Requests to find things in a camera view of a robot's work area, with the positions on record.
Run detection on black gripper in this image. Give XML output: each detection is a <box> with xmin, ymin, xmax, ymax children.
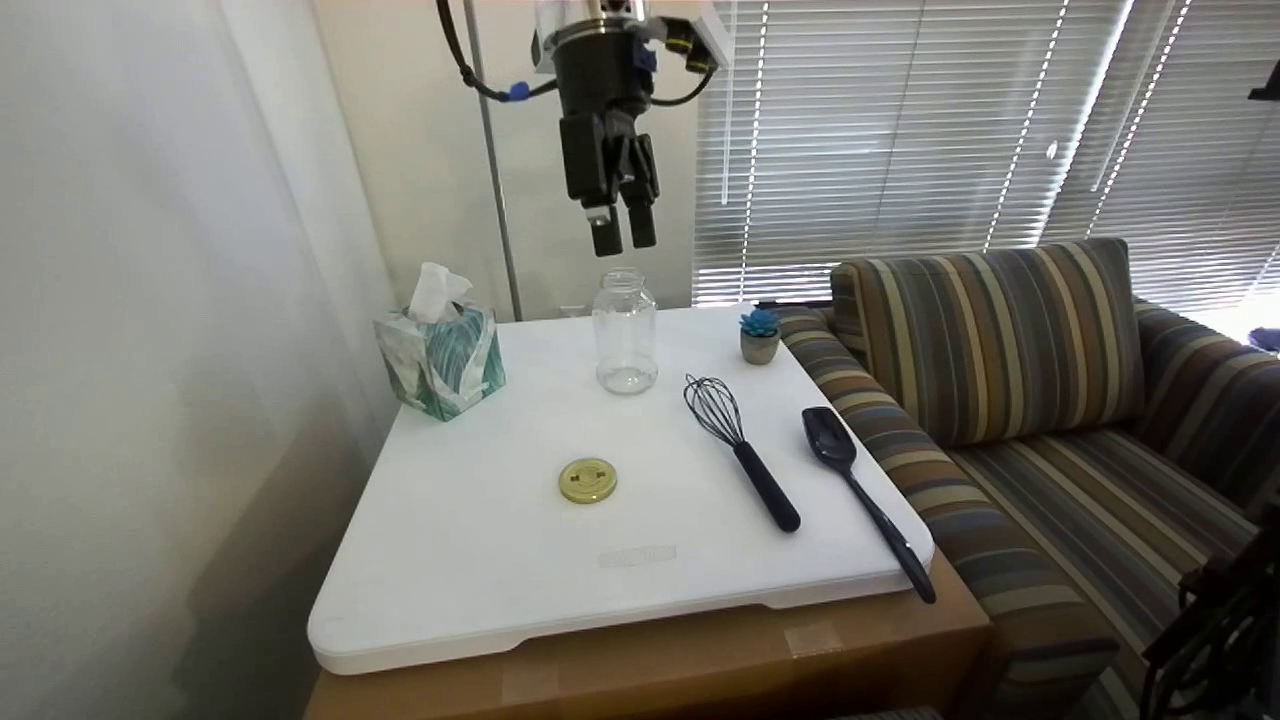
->
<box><xmin>552</xmin><ymin>38</ymin><xmax>660</xmax><ymax>261</ymax></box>

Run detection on gold metal jar lid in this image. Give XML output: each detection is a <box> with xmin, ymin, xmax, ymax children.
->
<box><xmin>557</xmin><ymin>457</ymin><xmax>622</xmax><ymax>508</ymax></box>

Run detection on black wire whisk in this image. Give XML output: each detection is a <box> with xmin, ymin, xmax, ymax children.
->
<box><xmin>681</xmin><ymin>374</ymin><xmax>802</xmax><ymax>538</ymax></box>

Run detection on clear glass jar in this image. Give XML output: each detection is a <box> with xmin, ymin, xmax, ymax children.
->
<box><xmin>587</xmin><ymin>268</ymin><xmax>663</xmax><ymax>399</ymax></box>

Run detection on black plastic spoon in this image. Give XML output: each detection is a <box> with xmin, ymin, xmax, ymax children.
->
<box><xmin>799</xmin><ymin>404</ymin><xmax>939</xmax><ymax>608</ymax></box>

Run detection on small blue potted succulent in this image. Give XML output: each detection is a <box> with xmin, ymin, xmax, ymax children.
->
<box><xmin>734</xmin><ymin>307</ymin><xmax>784</xmax><ymax>367</ymax></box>

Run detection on white window blinds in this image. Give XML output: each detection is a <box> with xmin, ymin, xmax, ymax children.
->
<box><xmin>693</xmin><ymin>0</ymin><xmax>1280</xmax><ymax>343</ymax></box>

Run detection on white plastic table board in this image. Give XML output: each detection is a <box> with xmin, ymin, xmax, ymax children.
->
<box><xmin>304</xmin><ymin>307</ymin><xmax>937</xmax><ymax>681</ymax></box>

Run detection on striped sofa cushion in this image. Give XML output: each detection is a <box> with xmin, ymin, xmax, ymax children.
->
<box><xmin>826</xmin><ymin>238</ymin><xmax>1150</xmax><ymax>452</ymax></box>

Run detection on wooden table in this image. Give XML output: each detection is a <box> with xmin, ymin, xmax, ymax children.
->
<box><xmin>299</xmin><ymin>552</ymin><xmax>995</xmax><ymax>720</ymax></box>

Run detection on striped fabric sofa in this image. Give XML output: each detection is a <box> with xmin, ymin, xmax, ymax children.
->
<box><xmin>777</xmin><ymin>296</ymin><xmax>1280</xmax><ymax>720</ymax></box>

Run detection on black metal frame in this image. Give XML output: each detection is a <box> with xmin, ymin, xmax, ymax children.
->
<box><xmin>1135</xmin><ymin>513</ymin><xmax>1280</xmax><ymax>720</ymax></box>

